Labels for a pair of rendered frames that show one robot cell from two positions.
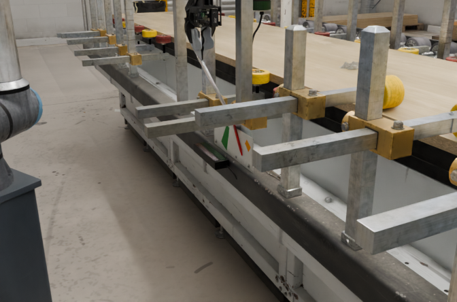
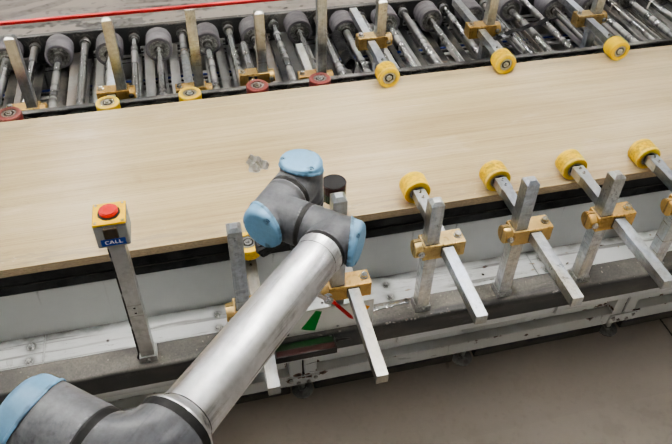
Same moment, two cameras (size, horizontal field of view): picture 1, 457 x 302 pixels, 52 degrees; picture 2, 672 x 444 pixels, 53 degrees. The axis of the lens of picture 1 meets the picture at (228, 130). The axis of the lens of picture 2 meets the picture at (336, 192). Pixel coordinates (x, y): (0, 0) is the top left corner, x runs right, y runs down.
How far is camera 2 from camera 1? 1.83 m
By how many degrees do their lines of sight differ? 69
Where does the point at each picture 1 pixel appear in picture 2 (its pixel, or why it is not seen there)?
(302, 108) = (459, 249)
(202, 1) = not seen: hidden behind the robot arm
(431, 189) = (477, 226)
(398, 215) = (658, 266)
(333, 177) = (372, 267)
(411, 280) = (542, 280)
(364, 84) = (528, 212)
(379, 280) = (540, 295)
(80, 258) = not seen: outside the picture
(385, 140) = (547, 232)
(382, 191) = not seen: hidden behind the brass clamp
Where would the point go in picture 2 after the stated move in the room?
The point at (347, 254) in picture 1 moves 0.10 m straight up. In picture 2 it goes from (512, 300) to (519, 277)
